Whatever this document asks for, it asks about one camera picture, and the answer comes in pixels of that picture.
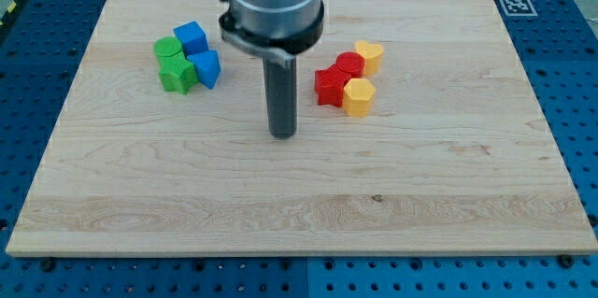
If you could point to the yellow hexagon block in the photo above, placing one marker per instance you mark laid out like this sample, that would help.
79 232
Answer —
358 96

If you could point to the red cylinder block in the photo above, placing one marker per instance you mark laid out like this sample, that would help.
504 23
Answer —
351 62

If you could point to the green star block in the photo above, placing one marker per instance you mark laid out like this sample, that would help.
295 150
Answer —
177 74

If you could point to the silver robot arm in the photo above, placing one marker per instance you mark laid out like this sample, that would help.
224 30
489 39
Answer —
275 31

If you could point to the red star block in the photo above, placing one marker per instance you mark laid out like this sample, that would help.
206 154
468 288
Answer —
329 85

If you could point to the blue triangular block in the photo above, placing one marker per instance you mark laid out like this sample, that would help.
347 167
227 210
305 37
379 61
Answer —
207 66

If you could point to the black clamp ring mount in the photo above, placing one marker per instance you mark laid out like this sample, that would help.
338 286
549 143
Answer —
272 29

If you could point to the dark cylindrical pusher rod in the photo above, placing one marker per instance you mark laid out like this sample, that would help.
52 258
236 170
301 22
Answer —
281 96

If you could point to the green cylinder block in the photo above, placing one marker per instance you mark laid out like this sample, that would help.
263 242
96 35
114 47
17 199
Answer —
167 50

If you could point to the blue cube block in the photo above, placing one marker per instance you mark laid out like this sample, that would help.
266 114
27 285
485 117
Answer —
192 37

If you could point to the white fiducial marker tag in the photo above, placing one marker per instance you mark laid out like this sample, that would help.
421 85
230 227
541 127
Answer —
518 8

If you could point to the yellow heart block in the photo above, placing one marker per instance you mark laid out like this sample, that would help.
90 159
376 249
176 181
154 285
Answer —
372 54

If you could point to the wooden board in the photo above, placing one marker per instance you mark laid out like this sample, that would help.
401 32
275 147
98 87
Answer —
454 158

